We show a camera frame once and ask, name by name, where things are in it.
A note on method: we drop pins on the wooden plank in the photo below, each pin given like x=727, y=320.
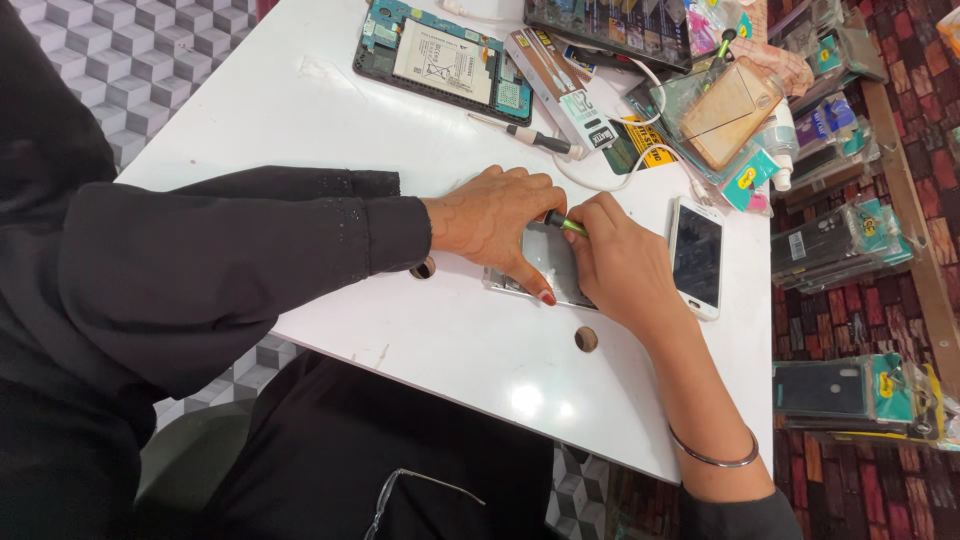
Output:
x=911, y=217

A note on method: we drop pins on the silver bangle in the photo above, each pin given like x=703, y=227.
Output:
x=712, y=457

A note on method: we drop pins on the green black screwdriver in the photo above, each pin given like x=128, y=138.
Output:
x=564, y=223

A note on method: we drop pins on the white plastic bottle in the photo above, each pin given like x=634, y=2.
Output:
x=781, y=154

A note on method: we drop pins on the gold clear phone case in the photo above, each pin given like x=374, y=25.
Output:
x=729, y=112

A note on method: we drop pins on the silver phone back frame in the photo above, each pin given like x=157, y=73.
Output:
x=553, y=259

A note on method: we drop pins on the person's black robe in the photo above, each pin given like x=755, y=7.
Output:
x=67, y=337

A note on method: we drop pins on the white smartphone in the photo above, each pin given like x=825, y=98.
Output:
x=697, y=255

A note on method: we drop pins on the teal phone case packet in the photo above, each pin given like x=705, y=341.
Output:
x=748, y=178

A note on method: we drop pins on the pink patterned cloth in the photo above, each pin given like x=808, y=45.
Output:
x=780, y=67

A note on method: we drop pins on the person's left hand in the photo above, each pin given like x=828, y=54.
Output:
x=484, y=217

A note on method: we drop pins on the grey green chair seat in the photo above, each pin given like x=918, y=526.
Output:
x=195, y=450

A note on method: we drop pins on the heap of grey case packets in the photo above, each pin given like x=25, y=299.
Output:
x=832, y=41

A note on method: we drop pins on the stack of purple case packets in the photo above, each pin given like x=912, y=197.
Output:
x=832, y=139

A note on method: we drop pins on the yellow black packet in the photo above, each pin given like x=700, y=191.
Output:
x=643, y=142

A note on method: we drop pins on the opened tablet with battery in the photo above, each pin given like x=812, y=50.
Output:
x=442, y=60

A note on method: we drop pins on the stack of black case packets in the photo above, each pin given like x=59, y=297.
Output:
x=832, y=244

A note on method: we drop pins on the heap of pink accessory packets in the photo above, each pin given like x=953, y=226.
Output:
x=712, y=22

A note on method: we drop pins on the black glossy tablet screen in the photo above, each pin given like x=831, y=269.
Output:
x=607, y=26

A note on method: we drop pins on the person's right hand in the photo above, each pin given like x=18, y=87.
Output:
x=626, y=266

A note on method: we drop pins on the person's right fingers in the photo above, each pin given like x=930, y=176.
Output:
x=600, y=217

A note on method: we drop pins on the stack of teal-topped case packets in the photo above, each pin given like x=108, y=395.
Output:
x=847, y=394

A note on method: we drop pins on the white charger plug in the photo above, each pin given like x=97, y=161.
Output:
x=454, y=7

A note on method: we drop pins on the brown white cardboard box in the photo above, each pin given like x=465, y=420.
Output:
x=559, y=86

